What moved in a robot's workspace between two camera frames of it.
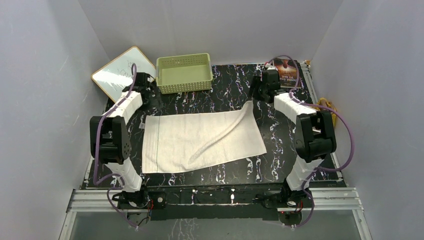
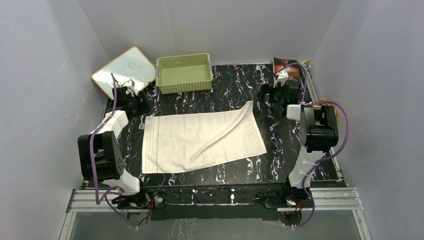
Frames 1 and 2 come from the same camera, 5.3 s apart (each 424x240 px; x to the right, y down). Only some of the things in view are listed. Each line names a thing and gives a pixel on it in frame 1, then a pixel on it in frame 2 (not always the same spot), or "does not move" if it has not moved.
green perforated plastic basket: [184, 73] does not move
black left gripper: [150, 94] -> [138, 98]
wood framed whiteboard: [117, 74] does not move
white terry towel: [175, 142] does not move
